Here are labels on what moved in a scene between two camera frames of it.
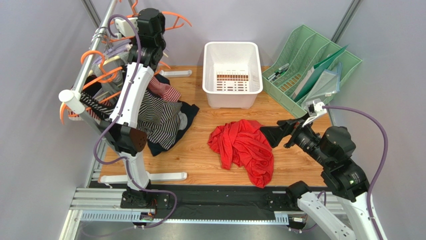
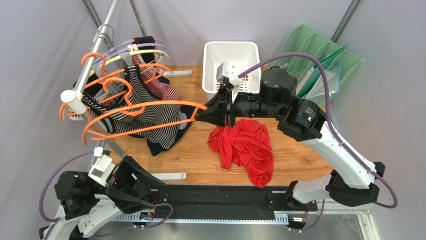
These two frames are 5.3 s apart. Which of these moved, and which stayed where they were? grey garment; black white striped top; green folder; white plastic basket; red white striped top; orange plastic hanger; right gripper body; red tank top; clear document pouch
Moved: orange plastic hanger; right gripper body
Stayed: red white striped top; white plastic basket; grey garment; red tank top; black white striped top; clear document pouch; green folder
